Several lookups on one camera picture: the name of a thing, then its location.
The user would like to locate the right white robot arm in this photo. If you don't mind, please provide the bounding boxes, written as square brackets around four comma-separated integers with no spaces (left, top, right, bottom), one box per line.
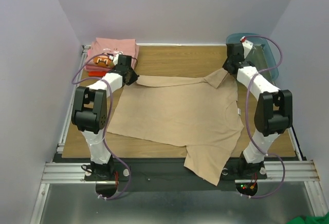
[223,39,293,178]

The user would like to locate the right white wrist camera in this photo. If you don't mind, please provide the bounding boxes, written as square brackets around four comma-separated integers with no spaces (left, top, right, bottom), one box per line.
[240,36,253,59]

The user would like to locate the aluminium table frame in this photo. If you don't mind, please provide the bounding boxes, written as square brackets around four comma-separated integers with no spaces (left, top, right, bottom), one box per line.
[28,44,322,224]

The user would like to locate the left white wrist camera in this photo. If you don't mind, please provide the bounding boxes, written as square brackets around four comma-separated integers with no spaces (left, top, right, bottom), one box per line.
[108,53,121,67]

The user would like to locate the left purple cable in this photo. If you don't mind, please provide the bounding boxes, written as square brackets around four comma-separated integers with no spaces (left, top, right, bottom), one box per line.
[71,53,132,201]

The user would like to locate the red folded t shirt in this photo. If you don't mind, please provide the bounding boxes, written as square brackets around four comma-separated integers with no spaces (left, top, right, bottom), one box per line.
[88,71,106,78]

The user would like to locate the pink printed folded t shirt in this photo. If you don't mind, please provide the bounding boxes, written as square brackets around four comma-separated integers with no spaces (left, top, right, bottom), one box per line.
[85,38,139,71]

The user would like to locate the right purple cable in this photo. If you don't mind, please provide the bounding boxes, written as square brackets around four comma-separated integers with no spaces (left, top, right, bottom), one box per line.
[240,35,285,199]

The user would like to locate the green cloth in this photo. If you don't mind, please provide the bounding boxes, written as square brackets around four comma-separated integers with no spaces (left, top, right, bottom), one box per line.
[287,214,328,224]

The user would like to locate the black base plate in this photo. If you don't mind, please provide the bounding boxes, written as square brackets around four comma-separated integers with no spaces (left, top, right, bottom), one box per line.
[81,158,267,194]

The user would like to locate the beige t shirt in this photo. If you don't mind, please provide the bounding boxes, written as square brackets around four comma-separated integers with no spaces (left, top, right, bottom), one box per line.
[107,69,244,185]

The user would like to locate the purple cable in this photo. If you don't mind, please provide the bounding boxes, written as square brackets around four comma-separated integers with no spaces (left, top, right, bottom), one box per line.
[240,35,285,199]
[71,53,132,201]

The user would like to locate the teal plastic bin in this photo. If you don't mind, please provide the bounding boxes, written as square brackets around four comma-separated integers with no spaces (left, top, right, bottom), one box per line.
[226,33,279,82]

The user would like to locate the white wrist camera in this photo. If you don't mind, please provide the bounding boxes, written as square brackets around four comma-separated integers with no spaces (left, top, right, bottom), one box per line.
[240,36,253,59]
[108,53,121,67]

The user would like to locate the plain pink folded t shirt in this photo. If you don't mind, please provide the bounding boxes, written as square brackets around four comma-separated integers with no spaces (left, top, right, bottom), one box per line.
[84,45,139,72]

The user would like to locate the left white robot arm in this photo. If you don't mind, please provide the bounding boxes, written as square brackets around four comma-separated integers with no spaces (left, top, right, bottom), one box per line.
[71,53,139,180]

